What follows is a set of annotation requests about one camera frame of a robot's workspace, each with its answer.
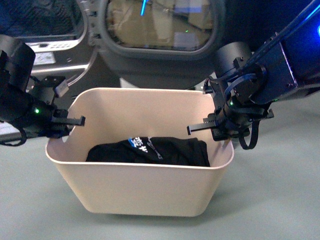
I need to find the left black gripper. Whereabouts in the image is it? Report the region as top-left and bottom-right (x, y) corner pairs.
(14, 76), (86, 139)

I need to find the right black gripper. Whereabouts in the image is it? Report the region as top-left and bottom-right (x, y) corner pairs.
(186, 73), (274, 142)

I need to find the beige plastic laundry hamper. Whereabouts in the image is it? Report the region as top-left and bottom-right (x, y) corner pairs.
(45, 87), (234, 217)

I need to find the black printed t-shirt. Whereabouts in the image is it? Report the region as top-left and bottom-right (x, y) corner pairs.
(86, 136), (210, 167)

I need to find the dark grey dryer machine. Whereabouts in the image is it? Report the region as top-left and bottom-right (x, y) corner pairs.
(0, 0), (121, 148)

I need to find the round dryer door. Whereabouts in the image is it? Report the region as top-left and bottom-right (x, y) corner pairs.
(79, 0), (227, 89)

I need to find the black cable loop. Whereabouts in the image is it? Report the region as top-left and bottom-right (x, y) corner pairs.
(237, 117), (261, 151)

